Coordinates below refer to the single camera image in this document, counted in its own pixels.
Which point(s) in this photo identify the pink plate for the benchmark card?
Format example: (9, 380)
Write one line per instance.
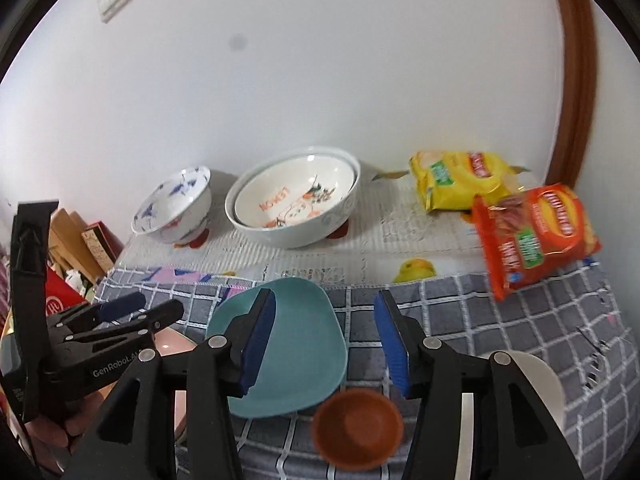
(172, 342)

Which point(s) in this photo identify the red box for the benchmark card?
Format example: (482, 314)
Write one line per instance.
(62, 295)

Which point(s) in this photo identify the plain white bowl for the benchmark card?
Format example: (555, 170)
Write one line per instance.
(537, 385)

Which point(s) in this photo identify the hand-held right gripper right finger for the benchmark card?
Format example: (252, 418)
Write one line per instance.
(392, 340)

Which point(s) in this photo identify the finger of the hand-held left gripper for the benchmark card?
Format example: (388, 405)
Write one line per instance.
(160, 315)
(122, 306)

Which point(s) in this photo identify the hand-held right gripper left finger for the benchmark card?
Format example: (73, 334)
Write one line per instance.
(257, 340)

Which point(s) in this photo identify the person's left hand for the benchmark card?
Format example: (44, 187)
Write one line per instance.
(47, 432)

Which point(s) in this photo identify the grey checked cloth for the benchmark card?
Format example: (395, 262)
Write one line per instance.
(450, 320)

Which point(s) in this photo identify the brown wooden door frame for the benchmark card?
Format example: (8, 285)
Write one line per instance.
(575, 85)

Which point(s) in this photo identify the red chip bag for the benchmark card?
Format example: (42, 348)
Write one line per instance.
(540, 240)

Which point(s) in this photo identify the white bowl with orange print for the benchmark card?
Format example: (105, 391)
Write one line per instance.
(290, 195)

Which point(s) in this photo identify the blue floral patterned bowl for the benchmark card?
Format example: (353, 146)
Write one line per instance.
(190, 210)

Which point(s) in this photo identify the teal plate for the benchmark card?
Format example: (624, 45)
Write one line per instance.
(300, 340)

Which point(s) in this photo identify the fruit printed tablecloth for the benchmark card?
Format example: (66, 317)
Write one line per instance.
(380, 250)

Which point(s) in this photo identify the brown cardboard box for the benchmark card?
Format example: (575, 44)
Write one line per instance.
(65, 232)

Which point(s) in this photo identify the patterned gift box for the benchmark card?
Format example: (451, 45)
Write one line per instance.
(100, 247)

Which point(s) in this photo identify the small brown bowl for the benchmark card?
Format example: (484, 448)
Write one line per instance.
(357, 430)

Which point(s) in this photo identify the large grey swirl bowl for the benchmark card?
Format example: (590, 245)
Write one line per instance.
(310, 232)

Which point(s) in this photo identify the yellow chip bag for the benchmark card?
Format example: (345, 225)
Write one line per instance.
(450, 180)

